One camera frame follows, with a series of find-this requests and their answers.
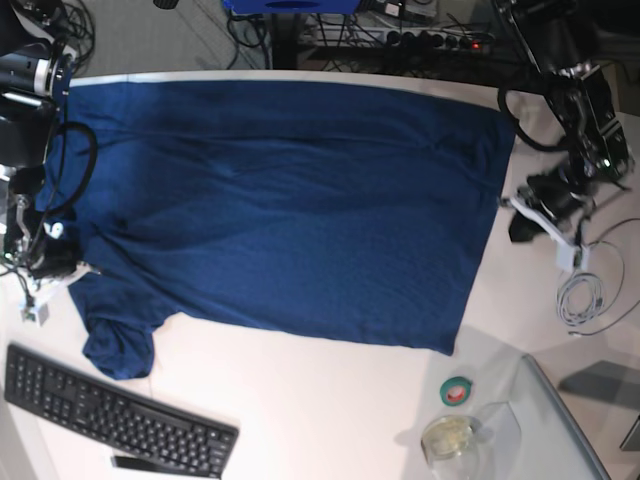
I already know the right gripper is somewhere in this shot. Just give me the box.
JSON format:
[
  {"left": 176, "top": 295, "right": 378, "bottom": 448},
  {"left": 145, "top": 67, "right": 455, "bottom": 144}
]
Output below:
[{"left": 26, "top": 239, "right": 81, "bottom": 281}]

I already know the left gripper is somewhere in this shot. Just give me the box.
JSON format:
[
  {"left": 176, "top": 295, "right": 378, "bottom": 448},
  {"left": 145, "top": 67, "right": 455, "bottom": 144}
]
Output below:
[{"left": 508, "top": 167, "right": 595, "bottom": 244}]

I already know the dark blue t-shirt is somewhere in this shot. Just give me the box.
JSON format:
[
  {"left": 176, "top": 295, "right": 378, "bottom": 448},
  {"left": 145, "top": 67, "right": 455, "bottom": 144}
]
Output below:
[{"left": 62, "top": 81, "right": 514, "bottom": 380}]

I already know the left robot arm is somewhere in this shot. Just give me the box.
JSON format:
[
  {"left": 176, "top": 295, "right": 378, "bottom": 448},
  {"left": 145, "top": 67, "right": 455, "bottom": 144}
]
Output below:
[{"left": 493, "top": 1, "right": 639, "bottom": 243}]

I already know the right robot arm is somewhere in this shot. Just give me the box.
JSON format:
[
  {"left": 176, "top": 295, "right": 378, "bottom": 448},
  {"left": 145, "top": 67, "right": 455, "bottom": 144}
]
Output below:
[{"left": 1, "top": 1, "right": 97, "bottom": 280}]

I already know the black computer keyboard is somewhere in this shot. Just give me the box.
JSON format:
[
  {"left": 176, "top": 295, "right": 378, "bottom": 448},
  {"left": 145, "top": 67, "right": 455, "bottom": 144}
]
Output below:
[{"left": 4, "top": 343, "right": 239, "bottom": 479}]

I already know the green and red tape roll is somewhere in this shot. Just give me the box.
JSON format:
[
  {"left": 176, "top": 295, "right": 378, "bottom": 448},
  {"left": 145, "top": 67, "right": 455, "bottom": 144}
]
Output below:
[{"left": 439, "top": 376, "right": 473, "bottom": 407}]

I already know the black power strip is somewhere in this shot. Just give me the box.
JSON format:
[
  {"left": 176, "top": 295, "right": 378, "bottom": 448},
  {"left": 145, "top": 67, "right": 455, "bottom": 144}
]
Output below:
[{"left": 349, "top": 26, "right": 496, "bottom": 54}]

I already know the clear glass bottle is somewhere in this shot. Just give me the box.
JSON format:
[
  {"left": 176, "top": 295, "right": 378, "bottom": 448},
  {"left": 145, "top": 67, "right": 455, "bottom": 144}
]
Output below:
[{"left": 421, "top": 415, "right": 480, "bottom": 480}]

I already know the blue box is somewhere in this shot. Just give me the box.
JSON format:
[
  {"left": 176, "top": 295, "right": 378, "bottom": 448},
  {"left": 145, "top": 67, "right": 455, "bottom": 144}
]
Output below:
[{"left": 223, "top": 0, "right": 360, "bottom": 15}]

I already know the coiled grey cable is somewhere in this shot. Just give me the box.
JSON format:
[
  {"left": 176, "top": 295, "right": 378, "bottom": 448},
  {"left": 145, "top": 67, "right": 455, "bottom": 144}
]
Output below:
[{"left": 555, "top": 217, "right": 640, "bottom": 338}]

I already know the coiled black floor cable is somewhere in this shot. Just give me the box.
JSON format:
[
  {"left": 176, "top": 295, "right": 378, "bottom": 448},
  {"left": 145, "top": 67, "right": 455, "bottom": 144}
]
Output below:
[{"left": 49, "top": 0, "right": 99, "bottom": 66}]

